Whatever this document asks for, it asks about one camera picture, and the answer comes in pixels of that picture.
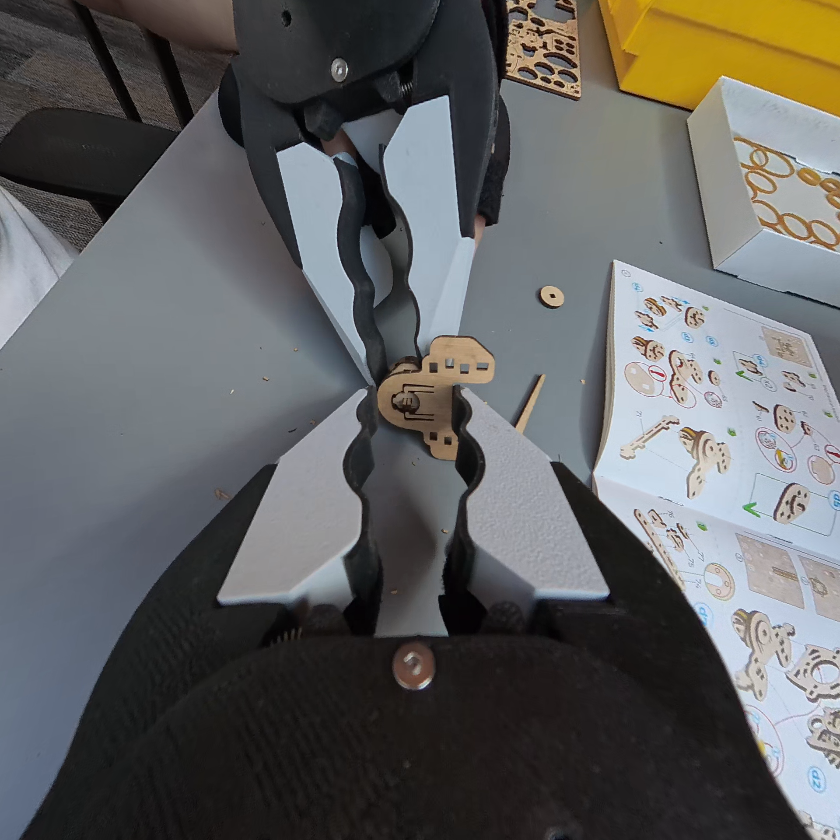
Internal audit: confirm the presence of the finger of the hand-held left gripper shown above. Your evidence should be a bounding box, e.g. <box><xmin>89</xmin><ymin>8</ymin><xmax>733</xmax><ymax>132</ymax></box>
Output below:
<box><xmin>274</xmin><ymin>143</ymin><xmax>396</xmax><ymax>387</ymax></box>
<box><xmin>341</xmin><ymin>92</ymin><xmax>477</xmax><ymax>361</ymax></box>

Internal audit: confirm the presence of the thin wooden stick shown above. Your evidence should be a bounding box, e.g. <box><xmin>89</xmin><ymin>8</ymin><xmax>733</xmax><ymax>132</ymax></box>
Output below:
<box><xmin>514</xmin><ymin>374</ymin><xmax>547</xmax><ymax>435</ymax></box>

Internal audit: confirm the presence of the person's white garment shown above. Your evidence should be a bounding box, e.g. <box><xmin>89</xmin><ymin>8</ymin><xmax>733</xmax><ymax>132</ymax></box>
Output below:
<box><xmin>0</xmin><ymin>187</ymin><xmax>78</xmax><ymax>352</ymax></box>

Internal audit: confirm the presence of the person's left forearm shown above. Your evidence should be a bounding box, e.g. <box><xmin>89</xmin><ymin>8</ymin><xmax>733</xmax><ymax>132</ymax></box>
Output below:
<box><xmin>98</xmin><ymin>0</ymin><xmax>238</xmax><ymax>53</ymax></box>

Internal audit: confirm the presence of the open white cardboard box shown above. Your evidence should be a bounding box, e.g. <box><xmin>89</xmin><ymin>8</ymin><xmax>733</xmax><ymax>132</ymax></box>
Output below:
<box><xmin>686</xmin><ymin>75</ymin><xmax>840</xmax><ymax>311</ymax></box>

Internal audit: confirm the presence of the white instruction booklet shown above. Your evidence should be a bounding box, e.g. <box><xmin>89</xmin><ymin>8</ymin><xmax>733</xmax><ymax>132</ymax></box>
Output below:
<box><xmin>591</xmin><ymin>259</ymin><xmax>840</xmax><ymax>840</ymax></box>

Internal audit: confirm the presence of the wooden ring parts sheet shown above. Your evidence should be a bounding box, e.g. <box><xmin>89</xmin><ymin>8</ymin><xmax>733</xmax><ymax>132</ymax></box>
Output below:
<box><xmin>731</xmin><ymin>134</ymin><xmax>840</xmax><ymax>253</ymax></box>

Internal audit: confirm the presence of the yellow plastic bin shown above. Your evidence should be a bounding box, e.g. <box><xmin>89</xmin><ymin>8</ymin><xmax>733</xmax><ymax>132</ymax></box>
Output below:
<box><xmin>596</xmin><ymin>0</ymin><xmax>840</xmax><ymax>112</ymax></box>

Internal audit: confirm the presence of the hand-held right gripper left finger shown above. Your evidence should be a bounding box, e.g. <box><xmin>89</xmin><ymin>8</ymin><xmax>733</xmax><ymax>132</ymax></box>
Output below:
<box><xmin>217</xmin><ymin>386</ymin><xmax>385</xmax><ymax>618</ymax></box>

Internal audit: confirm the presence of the wooden model plate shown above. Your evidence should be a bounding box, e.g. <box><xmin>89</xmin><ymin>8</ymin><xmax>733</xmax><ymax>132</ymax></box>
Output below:
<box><xmin>376</xmin><ymin>335</ymin><xmax>497</xmax><ymax>462</ymax></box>

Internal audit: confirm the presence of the black office chair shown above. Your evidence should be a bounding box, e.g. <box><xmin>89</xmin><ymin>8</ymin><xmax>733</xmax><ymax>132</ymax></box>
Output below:
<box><xmin>0</xmin><ymin>0</ymin><xmax>194</xmax><ymax>227</ymax></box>

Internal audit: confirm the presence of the person's left hand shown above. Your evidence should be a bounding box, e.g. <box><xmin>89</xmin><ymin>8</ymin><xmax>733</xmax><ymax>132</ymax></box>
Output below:
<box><xmin>472</xmin><ymin>98</ymin><xmax>513</xmax><ymax>246</ymax></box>

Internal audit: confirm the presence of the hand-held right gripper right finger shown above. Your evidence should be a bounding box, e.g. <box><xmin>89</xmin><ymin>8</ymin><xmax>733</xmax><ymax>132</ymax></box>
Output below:
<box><xmin>441</xmin><ymin>386</ymin><xmax>613</xmax><ymax>618</ymax></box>

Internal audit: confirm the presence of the laser-cut wooden parts sheet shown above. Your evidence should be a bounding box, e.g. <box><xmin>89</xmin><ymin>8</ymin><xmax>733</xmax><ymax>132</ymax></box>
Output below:
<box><xmin>502</xmin><ymin>0</ymin><xmax>584</xmax><ymax>101</ymax></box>

